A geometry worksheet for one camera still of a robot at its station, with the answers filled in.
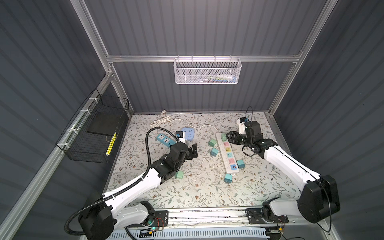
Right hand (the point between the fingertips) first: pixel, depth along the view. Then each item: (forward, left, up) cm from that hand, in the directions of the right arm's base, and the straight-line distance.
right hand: (232, 135), depth 85 cm
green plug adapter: (+6, +10, -16) cm, 20 cm away
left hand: (-7, +24, +2) cm, 25 cm away
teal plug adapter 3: (-19, +3, -16) cm, 25 cm away
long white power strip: (-4, +1, -15) cm, 16 cm away
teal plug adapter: (-1, +9, -16) cm, 19 cm away
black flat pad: (+2, +69, +10) cm, 70 cm away
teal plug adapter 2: (-9, -6, -17) cm, 20 cm away
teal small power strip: (+7, +42, -14) cm, 45 cm away
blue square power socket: (+13, +26, -14) cm, 32 cm away
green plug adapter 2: (-17, +31, -16) cm, 38 cm away
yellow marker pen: (-13, +61, +11) cm, 63 cm away
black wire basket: (-9, +73, +12) cm, 74 cm away
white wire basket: (+65, +11, +4) cm, 66 cm away
